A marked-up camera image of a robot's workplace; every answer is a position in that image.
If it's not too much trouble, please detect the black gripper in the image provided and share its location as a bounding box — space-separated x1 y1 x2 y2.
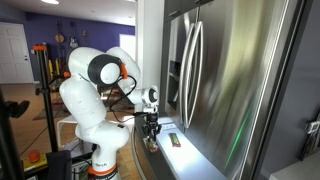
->
143 114 162 143

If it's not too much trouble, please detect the open freezer drawer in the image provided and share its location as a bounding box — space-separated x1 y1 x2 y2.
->
131 114 228 180

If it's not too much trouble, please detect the fridge water dispenser panel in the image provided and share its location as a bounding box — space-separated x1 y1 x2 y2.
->
165 59 183 112

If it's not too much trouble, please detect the white stool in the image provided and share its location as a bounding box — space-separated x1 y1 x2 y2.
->
56 114 81 150

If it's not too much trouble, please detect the stainless steel refrigerator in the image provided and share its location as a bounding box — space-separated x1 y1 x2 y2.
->
159 0 314 180

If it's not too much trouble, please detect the bright window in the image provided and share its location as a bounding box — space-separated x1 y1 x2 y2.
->
119 33 137 56

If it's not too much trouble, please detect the black box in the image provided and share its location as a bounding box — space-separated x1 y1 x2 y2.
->
45 149 73 180

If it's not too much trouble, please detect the black tripod pole orange clamp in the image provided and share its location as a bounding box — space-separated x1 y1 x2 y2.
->
32 43 61 153

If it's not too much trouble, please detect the yellow button box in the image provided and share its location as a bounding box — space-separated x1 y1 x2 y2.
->
22 153 48 173

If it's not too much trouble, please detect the orange emergency stop button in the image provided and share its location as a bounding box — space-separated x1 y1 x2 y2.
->
27 150 42 164

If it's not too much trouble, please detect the yellow pole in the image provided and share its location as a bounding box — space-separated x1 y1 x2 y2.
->
48 58 62 80

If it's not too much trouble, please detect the white panel door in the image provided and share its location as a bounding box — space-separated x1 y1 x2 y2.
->
0 21 35 84

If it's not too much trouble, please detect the curved freezer drawer handle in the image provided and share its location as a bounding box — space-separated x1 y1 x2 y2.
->
130 125 145 180

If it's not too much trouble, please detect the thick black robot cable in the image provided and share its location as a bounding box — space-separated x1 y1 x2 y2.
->
108 74 148 124

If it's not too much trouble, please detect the curved steel fridge door handle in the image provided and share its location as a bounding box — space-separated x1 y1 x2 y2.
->
184 20 205 130
178 21 198 126

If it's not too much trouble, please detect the dark guitar on wall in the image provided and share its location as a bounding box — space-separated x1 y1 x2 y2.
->
68 21 79 49

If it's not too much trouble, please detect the round banjo on wall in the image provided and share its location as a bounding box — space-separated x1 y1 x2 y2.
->
54 21 65 44

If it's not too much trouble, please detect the black camera stand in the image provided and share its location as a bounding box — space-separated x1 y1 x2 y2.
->
0 88 31 180

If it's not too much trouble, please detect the white wall device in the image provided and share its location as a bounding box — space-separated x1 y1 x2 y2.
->
304 120 320 134

